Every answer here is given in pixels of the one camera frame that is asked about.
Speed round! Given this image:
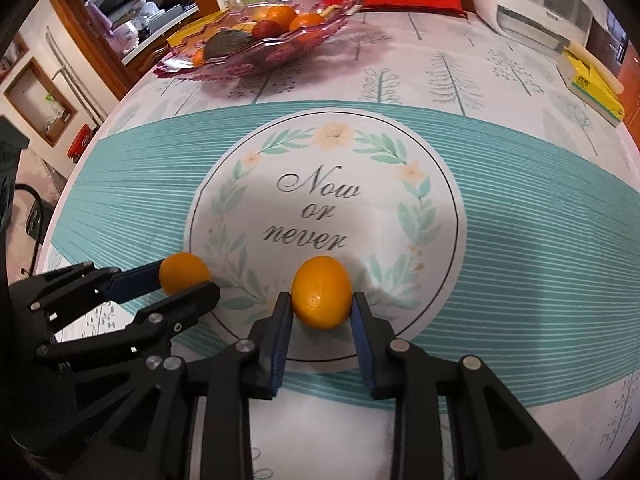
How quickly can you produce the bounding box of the dark green avocado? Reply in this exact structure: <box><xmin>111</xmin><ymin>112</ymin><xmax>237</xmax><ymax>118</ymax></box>
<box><xmin>204</xmin><ymin>30</ymin><xmax>257</xmax><ymax>60</ymax></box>

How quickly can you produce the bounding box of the yellow tin box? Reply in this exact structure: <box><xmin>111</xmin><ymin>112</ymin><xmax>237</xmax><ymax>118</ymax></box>
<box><xmin>166</xmin><ymin>10</ymin><xmax>236</xmax><ymax>48</ymax></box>

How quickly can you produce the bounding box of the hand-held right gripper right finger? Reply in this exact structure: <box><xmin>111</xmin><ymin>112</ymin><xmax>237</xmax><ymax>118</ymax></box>
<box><xmin>350</xmin><ymin>291</ymin><xmax>583</xmax><ymax>480</ymax></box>

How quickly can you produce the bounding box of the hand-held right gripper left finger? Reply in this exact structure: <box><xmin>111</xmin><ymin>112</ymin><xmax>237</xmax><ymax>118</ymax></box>
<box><xmin>87</xmin><ymin>291</ymin><xmax>296</xmax><ymax>480</ymax></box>

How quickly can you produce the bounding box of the red container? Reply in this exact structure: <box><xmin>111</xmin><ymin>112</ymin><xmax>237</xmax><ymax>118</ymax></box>
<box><xmin>67</xmin><ymin>125</ymin><xmax>96</xmax><ymax>161</ymax></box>

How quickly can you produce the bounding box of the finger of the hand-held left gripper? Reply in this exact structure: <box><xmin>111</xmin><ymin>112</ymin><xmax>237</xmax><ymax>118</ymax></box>
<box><xmin>10</xmin><ymin>259</ymin><xmax>167</xmax><ymax>332</ymax></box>
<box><xmin>37</xmin><ymin>281</ymin><xmax>221</xmax><ymax>361</ymax></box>

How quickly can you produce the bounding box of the yellow sponge pack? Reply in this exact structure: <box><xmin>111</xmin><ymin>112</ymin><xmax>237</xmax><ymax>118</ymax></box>
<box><xmin>556</xmin><ymin>42</ymin><xmax>627</xmax><ymax>128</ymax></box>

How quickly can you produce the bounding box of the pink glass fruit bowl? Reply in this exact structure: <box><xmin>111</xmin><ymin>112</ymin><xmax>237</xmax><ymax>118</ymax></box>
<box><xmin>156</xmin><ymin>0</ymin><xmax>363</xmax><ymax>82</ymax></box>

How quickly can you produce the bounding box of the white countertop appliance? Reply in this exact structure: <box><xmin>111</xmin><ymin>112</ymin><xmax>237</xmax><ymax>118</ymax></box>
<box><xmin>470</xmin><ymin>0</ymin><xmax>596</xmax><ymax>53</ymax></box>

